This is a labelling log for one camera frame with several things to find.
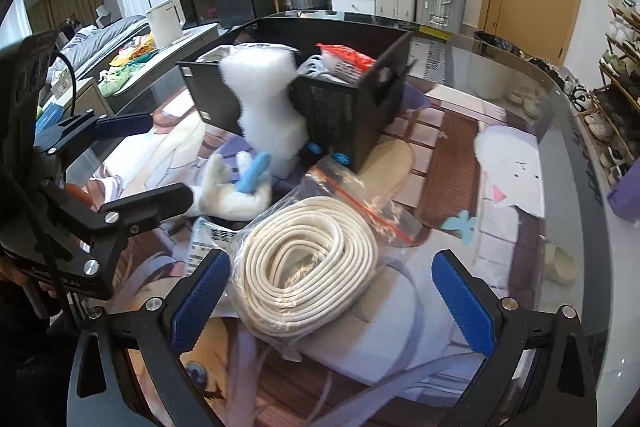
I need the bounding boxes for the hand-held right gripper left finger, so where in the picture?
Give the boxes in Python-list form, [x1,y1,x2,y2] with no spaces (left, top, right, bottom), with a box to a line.
[67,249,232,427]

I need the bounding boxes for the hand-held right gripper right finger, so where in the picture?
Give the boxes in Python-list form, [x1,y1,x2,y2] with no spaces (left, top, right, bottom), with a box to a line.
[432,251,601,427]

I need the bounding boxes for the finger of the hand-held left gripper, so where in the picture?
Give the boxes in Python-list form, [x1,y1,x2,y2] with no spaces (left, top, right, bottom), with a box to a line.
[97,183,194,238]
[35,111,153,156]

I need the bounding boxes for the white and blue plush toy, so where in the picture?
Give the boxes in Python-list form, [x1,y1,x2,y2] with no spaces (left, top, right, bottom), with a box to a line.
[192,151,275,222]

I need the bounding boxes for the white cord coil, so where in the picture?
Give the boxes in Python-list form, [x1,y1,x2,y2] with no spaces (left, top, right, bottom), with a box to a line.
[227,156,416,350]

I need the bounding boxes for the white foam block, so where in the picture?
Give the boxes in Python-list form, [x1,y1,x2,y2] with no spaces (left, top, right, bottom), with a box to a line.
[220,47,310,175]

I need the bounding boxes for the white charging cable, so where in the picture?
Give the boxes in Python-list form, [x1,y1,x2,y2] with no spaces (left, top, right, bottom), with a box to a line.
[297,54,346,82]

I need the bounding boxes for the black cardboard box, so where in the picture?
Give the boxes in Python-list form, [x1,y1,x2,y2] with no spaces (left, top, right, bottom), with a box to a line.
[176,17,413,172]

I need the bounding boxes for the red and white packet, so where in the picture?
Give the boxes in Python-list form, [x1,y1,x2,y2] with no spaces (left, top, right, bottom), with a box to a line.
[316,42,376,82]

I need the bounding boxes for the person's left forearm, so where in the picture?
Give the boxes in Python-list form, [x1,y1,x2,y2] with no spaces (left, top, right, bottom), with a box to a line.
[0,292,76,408]

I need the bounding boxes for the person's left hand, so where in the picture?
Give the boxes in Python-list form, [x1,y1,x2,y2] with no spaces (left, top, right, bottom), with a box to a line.
[0,256,58,303]

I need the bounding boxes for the open brown box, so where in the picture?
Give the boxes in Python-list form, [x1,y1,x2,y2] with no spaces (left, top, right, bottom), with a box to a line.
[40,77,115,130]

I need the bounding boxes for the green plastic bag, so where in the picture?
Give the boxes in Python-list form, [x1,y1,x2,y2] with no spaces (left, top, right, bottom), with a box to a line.
[97,64,146,98]

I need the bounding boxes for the printed plastic packet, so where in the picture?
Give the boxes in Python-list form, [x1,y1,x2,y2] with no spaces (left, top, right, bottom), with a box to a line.
[187,216,241,278]

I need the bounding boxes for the yellow snack bag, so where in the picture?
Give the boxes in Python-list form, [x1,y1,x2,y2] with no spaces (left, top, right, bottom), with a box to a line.
[112,34,156,62]

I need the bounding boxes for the bed with grey duvet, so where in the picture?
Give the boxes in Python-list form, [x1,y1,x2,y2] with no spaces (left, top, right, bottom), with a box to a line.
[47,16,151,82]

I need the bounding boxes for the printed cartoon desk mat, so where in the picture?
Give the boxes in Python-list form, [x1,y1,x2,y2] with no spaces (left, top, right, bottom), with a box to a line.
[90,82,576,427]

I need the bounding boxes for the brown curtain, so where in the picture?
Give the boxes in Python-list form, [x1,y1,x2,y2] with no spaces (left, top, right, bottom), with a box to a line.
[27,0,113,38]

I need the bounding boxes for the beige slippers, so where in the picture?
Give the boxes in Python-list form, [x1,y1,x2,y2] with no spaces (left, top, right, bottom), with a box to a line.
[542,243,578,285]

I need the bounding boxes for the white electric kettle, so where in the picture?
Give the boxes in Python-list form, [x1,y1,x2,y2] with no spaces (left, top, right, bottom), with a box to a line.
[146,0,187,50]

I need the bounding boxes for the white side table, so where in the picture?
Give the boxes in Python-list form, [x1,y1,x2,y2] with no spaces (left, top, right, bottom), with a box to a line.
[100,23,221,100]

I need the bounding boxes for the purple bag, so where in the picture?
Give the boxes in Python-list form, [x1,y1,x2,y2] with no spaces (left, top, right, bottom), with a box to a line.
[606,172,640,225]

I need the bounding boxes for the shoes on floor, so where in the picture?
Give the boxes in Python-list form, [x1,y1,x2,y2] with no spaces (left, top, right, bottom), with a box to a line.
[510,57,591,118]

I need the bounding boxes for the wooden shoe rack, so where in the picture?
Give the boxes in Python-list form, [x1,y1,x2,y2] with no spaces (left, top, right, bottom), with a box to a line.
[585,0,640,188]

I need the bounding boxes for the thin black cable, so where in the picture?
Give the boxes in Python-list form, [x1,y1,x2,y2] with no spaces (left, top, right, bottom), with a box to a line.
[52,52,78,118]

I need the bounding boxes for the thick black cable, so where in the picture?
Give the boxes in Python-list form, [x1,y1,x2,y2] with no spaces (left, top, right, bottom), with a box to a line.
[0,167,76,323]

